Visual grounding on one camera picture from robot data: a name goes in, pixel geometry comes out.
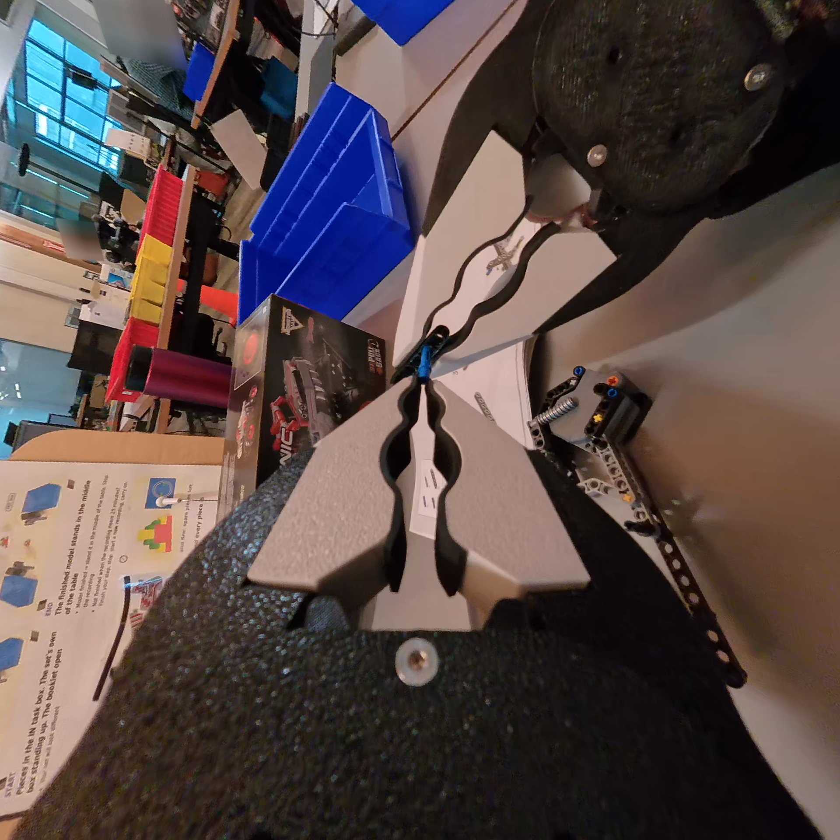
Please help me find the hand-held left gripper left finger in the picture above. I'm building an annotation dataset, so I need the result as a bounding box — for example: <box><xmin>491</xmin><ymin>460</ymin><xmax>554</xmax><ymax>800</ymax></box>
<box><xmin>247</xmin><ymin>382</ymin><xmax>421</xmax><ymax>631</ymax></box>

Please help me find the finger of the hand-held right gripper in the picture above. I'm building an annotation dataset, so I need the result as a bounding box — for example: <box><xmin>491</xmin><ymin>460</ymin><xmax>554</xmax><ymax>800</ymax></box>
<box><xmin>392</xmin><ymin>129</ymin><xmax>531</xmax><ymax>379</ymax></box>
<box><xmin>446</xmin><ymin>154</ymin><xmax>618</xmax><ymax>361</ymax></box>

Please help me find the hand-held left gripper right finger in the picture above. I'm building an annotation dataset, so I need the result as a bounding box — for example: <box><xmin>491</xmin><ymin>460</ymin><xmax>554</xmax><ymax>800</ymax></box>
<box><xmin>425</xmin><ymin>382</ymin><xmax>590</xmax><ymax>630</ymax></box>

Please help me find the white instruction booklet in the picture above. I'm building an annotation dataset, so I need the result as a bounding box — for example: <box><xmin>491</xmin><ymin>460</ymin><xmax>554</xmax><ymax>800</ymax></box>
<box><xmin>406</xmin><ymin>335</ymin><xmax>549</xmax><ymax>546</ymax></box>

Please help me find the blue plastic bin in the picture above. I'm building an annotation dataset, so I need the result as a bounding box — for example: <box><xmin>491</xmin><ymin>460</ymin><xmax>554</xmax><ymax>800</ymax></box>
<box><xmin>182</xmin><ymin>42</ymin><xmax>217</xmax><ymax>102</ymax></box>
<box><xmin>249</xmin><ymin>82</ymin><xmax>421</xmax><ymax>263</ymax></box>
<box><xmin>351</xmin><ymin>0</ymin><xmax>460</xmax><ymax>47</ymax></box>
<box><xmin>238</xmin><ymin>203</ymin><xmax>416</xmax><ymax>329</ymax></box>

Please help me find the grey toy brick model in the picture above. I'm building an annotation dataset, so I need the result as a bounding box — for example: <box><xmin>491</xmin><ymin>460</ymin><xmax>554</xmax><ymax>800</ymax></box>
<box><xmin>527</xmin><ymin>364</ymin><xmax>749</xmax><ymax>690</ymax></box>

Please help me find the black toy set box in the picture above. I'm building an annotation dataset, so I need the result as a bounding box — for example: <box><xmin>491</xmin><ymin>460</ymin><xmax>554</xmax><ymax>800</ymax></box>
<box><xmin>222</xmin><ymin>294</ymin><xmax>389</xmax><ymax>509</ymax></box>

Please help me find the maroon metal tumbler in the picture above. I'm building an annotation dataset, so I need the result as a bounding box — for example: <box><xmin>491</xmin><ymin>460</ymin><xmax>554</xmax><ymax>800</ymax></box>
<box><xmin>128</xmin><ymin>346</ymin><xmax>235</xmax><ymax>409</ymax></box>

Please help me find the clear bag of toy parts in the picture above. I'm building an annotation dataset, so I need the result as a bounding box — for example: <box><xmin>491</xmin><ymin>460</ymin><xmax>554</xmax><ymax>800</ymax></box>
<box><xmin>123</xmin><ymin>574</ymin><xmax>165</xmax><ymax>634</ymax></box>

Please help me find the cardboard stand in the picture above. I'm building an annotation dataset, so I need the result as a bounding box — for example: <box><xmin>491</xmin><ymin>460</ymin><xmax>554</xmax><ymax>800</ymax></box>
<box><xmin>10</xmin><ymin>430</ymin><xmax>227</xmax><ymax>468</ymax></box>

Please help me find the printed instruction sheet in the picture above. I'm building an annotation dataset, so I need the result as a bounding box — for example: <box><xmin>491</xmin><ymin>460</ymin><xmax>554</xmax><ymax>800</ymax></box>
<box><xmin>0</xmin><ymin>459</ymin><xmax>223</xmax><ymax>818</ymax></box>

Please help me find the red storage bin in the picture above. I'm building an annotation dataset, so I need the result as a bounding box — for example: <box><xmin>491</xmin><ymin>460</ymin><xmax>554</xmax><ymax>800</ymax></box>
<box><xmin>140</xmin><ymin>164</ymin><xmax>191</xmax><ymax>247</ymax></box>
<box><xmin>105</xmin><ymin>318</ymin><xmax>161</xmax><ymax>403</ymax></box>

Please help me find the yellow storage bin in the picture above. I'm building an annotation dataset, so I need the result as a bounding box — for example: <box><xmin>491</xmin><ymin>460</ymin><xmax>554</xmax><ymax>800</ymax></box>
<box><xmin>128</xmin><ymin>235</ymin><xmax>188</xmax><ymax>326</ymax></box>

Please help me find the black cable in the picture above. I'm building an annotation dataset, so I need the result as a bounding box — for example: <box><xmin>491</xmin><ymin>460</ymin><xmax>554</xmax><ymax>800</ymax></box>
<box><xmin>92</xmin><ymin>576</ymin><xmax>135</xmax><ymax>703</ymax></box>

